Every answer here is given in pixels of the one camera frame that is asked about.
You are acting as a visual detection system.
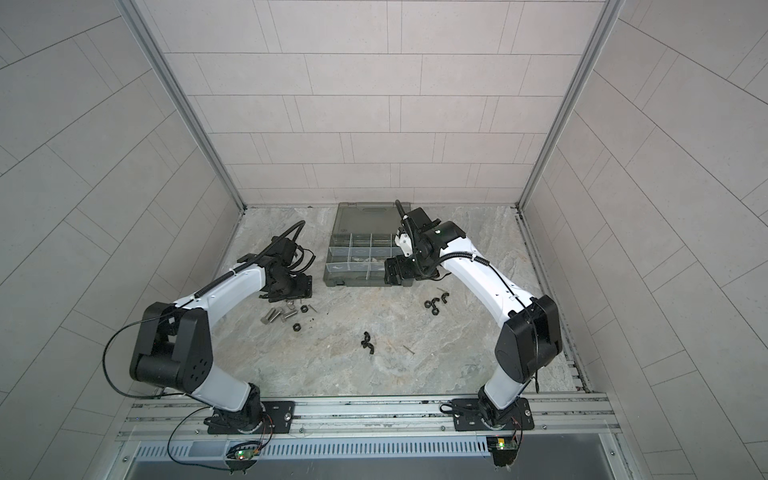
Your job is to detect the left green circuit board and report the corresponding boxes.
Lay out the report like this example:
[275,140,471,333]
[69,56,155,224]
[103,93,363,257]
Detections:
[225,441,263,462]

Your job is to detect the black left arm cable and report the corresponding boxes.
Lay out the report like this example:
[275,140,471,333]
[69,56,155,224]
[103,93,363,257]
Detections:
[101,317,181,401]

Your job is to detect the silver spacer cluster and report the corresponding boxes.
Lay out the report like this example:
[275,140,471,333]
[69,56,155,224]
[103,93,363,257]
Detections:
[260,300,299,325]

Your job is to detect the right circuit board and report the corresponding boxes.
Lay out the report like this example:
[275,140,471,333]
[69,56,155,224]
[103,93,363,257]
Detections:
[486,436,520,467]

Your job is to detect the white vent grille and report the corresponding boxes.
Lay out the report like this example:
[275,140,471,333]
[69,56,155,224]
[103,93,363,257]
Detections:
[134,436,490,464]

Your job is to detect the aluminium front rail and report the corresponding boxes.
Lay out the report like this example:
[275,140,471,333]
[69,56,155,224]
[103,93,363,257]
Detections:
[116,392,619,442]

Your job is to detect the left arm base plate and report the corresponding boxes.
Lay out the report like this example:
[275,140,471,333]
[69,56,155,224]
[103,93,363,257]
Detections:
[204,401,296,435]

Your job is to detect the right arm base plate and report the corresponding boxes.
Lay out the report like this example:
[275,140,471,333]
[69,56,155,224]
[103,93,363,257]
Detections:
[440,397,535,432]

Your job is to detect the grey compartment organizer box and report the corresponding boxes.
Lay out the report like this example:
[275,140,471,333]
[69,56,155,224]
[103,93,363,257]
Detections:
[323,202,402,287]

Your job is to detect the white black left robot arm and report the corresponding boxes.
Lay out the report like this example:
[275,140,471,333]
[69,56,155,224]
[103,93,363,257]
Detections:
[129,237,315,432]

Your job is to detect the black wing nut pair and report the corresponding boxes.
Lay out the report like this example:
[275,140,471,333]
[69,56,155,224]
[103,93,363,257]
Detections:
[361,331,375,355]

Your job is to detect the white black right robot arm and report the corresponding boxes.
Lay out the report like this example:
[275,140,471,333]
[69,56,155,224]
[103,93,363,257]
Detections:
[385,201,563,427]

